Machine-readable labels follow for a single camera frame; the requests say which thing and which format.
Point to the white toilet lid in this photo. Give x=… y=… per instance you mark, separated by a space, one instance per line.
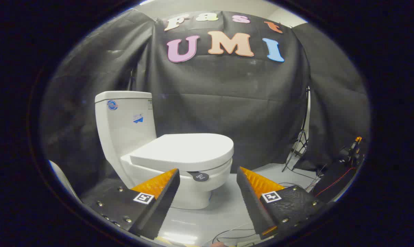
x=186 y=151

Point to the black tripod light stand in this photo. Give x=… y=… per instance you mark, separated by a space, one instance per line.
x=301 y=140

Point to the black device with orange tip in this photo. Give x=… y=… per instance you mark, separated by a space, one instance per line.
x=351 y=152

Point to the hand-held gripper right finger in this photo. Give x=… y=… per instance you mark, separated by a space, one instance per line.
x=253 y=206

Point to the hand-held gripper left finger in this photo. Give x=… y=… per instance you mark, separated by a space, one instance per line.
x=159 y=209

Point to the black backdrop cloth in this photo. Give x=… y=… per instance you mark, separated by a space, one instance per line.
x=227 y=96

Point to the white ceramic toilet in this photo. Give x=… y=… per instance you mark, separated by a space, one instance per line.
x=124 y=137

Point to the black lid lift tab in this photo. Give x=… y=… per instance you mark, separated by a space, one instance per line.
x=198 y=176

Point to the white toilet seat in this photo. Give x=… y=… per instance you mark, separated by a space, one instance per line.
x=224 y=166

